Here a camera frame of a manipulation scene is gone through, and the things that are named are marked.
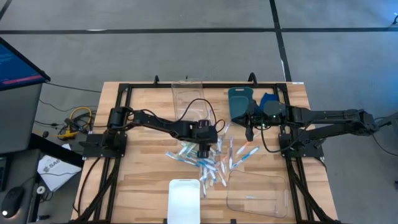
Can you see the wide clear plastic bin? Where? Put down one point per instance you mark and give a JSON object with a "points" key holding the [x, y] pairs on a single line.
{"points": [[264, 199]]}

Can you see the white table label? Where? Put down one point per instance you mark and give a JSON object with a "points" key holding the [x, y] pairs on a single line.
{"points": [[298, 83]]}

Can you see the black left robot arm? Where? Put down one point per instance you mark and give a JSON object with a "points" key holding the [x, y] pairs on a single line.
{"points": [[149, 118]]}

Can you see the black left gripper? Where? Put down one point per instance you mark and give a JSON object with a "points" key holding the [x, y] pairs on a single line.
{"points": [[199, 133]]}

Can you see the teal plastic bin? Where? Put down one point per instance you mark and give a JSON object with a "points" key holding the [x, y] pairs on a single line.
{"points": [[237, 104]]}

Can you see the purple toothbrush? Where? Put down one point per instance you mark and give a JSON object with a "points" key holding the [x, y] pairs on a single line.
{"points": [[228, 127], [220, 143], [210, 115], [231, 152]]}

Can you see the white paper sheet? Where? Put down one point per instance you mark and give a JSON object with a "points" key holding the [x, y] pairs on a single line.
{"points": [[56, 171]]}

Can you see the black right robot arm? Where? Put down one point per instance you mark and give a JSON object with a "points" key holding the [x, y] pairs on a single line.
{"points": [[326, 115]]}

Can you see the white plastic bin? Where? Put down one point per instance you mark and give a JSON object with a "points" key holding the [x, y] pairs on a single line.
{"points": [[183, 202]]}

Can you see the orange toothbrush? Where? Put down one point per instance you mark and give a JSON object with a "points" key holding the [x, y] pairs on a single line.
{"points": [[243, 148], [223, 165], [222, 180]]}

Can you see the white tape roll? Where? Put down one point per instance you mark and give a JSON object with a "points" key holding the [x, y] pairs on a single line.
{"points": [[41, 190]]}

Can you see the green toothbrush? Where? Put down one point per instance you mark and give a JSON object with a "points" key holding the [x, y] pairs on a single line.
{"points": [[186, 150]]}

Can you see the grey stand leg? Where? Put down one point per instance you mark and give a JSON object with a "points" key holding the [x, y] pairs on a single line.
{"points": [[388, 121]]}

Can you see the narrow clear plastic bin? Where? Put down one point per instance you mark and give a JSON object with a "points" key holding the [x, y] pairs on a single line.
{"points": [[186, 99]]}

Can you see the black computer monitor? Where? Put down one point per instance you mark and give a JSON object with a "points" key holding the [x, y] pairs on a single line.
{"points": [[15, 68]]}

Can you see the blue cloth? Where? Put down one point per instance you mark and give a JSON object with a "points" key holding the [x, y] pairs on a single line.
{"points": [[270, 97]]}

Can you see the black keyboard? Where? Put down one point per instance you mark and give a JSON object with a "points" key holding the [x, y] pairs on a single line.
{"points": [[2, 174]]}

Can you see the black computer mouse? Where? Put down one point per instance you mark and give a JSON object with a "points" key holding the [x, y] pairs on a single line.
{"points": [[12, 200]]}

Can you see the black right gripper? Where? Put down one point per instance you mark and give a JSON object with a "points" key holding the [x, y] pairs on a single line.
{"points": [[256, 116]]}

